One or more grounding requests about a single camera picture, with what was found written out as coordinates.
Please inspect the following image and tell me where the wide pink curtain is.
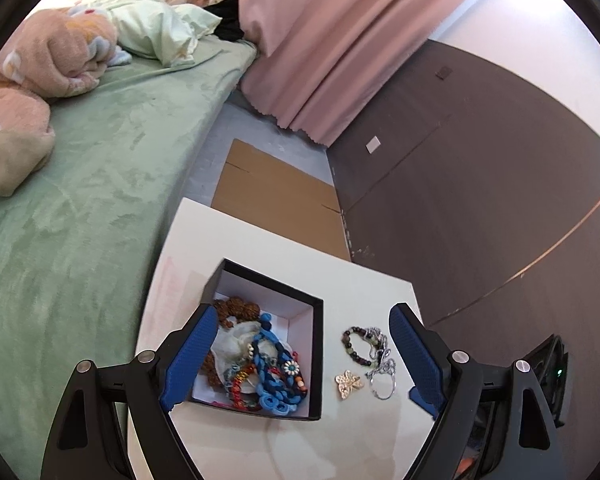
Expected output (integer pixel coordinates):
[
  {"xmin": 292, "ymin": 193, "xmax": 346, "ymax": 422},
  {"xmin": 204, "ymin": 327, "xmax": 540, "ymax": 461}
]
[{"xmin": 240, "ymin": 0, "xmax": 448, "ymax": 146}]

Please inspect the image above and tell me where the bed with green sheet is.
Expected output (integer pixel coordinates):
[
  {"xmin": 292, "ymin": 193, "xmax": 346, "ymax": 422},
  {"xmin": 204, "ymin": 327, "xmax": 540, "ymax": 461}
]
[{"xmin": 0, "ymin": 40, "xmax": 258, "ymax": 480}]

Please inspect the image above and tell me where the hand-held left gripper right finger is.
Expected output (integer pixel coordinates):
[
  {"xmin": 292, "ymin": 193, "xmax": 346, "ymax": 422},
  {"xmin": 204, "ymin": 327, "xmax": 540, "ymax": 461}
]
[{"xmin": 388, "ymin": 302, "xmax": 567, "ymax": 480}]

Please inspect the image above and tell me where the brown seed bead bracelet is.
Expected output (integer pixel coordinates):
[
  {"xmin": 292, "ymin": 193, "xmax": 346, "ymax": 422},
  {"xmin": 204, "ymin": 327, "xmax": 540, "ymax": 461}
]
[{"xmin": 200, "ymin": 297, "xmax": 263, "ymax": 391}]

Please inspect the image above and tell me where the pale green quilt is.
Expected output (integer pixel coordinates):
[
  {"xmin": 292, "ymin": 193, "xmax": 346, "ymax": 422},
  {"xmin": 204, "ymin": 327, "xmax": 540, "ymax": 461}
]
[{"xmin": 55, "ymin": 0, "xmax": 223, "ymax": 66}]

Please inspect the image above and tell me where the gold butterfly brooch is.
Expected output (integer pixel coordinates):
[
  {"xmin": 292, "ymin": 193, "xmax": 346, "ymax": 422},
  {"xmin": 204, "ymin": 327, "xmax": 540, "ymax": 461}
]
[{"xmin": 334, "ymin": 370, "xmax": 365, "ymax": 401}]

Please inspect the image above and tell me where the dark bead bracelet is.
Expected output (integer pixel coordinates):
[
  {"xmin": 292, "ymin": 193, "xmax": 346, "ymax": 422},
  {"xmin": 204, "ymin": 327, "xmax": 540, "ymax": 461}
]
[{"xmin": 342, "ymin": 326, "xmax": 383, "ymax": 367}]

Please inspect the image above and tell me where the silver ring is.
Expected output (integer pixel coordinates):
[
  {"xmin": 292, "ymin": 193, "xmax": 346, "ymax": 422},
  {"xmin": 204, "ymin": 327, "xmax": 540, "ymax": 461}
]
[{"xmin": 369, "ymin": 375, "xmax": 397, "ymax": 401}]

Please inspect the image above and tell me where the blue chain bracelet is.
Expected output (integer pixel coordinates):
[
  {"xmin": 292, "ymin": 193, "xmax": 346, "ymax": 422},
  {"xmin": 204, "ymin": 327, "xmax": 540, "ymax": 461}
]
[{"xmin": 250, "ymin": 312, "xmax": 301, "ymax": 416}]

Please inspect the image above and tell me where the black jewelry box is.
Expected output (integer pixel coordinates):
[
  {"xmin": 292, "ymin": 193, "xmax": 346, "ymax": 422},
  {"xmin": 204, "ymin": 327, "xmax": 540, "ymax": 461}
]
[{"xmin": 187, "ymin": 258, "xmax": 325, "ymax": 421}]

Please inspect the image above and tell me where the flower bead bracelet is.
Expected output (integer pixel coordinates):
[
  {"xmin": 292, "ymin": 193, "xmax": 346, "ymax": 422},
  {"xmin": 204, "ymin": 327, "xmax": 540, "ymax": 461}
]
[{"xmin": 272, "ymin": 340, "xmax": 308, "ymax": 401}]

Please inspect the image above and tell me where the peach floral blanket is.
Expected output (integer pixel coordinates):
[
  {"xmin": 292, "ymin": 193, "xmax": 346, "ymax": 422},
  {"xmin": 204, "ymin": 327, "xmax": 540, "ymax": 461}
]
[{"xmin": 0, "ymin": 2, "xmax": 131, "ymax": 196}]

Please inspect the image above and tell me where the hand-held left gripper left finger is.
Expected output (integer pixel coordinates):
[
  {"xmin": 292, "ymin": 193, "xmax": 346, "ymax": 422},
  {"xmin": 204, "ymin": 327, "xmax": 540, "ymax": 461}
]
[{"xmin": 40, "ymin": 302, "xmax": 218, "ymax": 480}]

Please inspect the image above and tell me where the clear crystal bracelet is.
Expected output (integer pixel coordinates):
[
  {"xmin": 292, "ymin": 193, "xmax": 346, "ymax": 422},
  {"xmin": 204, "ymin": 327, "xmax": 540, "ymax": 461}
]
[{"xmin": 215, "ymin": 322, "xmax": 261, "ymax": 386}]

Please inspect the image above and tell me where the flat cardboard sheet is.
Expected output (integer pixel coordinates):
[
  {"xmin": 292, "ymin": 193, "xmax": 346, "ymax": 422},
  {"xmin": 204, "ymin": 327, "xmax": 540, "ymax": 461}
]
[{"xmin": 211, "ymin": 138, "xmax": 353, "ymax": 262}]

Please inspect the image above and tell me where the black cloth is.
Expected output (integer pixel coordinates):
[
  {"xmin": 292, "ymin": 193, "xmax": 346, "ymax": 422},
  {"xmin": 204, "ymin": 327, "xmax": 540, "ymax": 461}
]
[{"xmin": 212, "ymin": 0, "xmax": 246, "ymax": 41}]

